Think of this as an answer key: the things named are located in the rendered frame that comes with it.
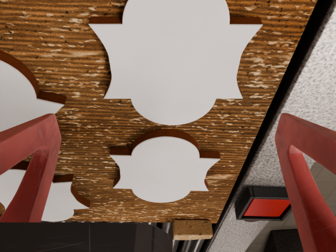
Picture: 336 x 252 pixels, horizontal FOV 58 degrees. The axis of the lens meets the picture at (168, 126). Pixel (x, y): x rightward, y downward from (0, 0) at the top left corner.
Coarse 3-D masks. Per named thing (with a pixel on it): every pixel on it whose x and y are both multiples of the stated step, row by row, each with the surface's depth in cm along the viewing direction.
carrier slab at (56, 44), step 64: (0, 0) 20; (64, 0) 20; (256, 0) 20; (64, 64) 24; (256, 64) 24; (64, 128) 30; (128, 128) 30; (192, 128) 30; (256, 128) 30; (128, 192) 40; (192, 192) 40
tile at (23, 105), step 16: (0, 64) 23; (16, 64) 23; (0, 80) 24; (16, 80) 24; (32, 80) 24; (0, 96) 25; (16, 96) 25; (32, 96) 25; (48, 96) 26; (64, 96) 27; (0, 112) 26; (16, 112) 26; (32, 112) 27; (48, 112) 27; (0, 128) 28
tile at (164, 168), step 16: (144, 144) 30; (160, 144) 30; (176, 144) 30; (192, 144) 30; (128, 160) 32; (144, 160) 32; (160, 160) 32; (176, 160) 32; (192, 160) 32; (208, 160) 32; (128, 176) 35; (144, 176) 35; (160, 176) 35; (176, 176) 35; (192, 176) 35; (144, 192) 38; (160, 192) 38; (176, 192) 38
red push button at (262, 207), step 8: (256, 200) 43; (264, 200) 43; (272, 200) 44; (280, 200) 44; (288, 200) 44; (248, 208) 45; (256, 208) 45; (264, 208) 45; (272, 208) 45; (280, 208) 45
